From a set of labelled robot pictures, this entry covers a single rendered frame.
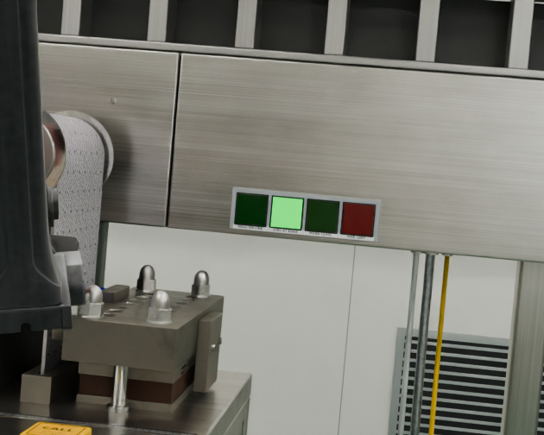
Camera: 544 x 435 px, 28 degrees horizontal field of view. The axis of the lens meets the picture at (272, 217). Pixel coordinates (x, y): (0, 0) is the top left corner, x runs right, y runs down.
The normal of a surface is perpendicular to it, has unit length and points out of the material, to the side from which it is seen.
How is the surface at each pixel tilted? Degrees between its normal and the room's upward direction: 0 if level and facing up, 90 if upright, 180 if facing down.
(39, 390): 90
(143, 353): 90
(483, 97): 90
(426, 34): 90
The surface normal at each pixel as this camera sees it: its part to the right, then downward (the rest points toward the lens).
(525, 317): -0.11, 0.04
